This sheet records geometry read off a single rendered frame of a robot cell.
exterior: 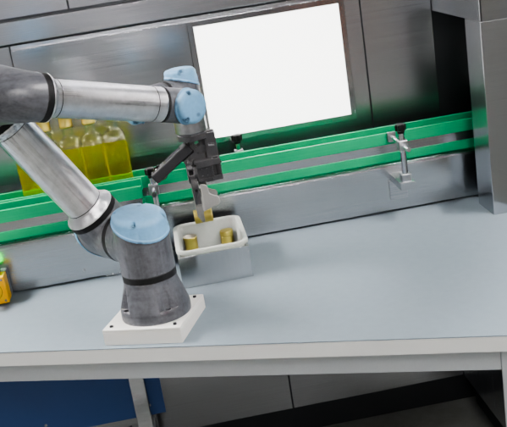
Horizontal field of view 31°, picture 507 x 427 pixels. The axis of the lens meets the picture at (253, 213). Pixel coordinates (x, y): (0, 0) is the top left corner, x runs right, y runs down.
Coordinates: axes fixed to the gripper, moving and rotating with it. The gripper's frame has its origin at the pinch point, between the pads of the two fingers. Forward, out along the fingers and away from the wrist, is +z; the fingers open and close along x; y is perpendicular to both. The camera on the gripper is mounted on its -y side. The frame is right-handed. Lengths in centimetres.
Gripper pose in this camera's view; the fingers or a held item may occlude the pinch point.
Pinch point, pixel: (199, 214)
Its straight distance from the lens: 221.4
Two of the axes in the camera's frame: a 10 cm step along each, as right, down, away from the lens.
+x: -1.4, -2.8, 9.5
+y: 9.8, -2.0, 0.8
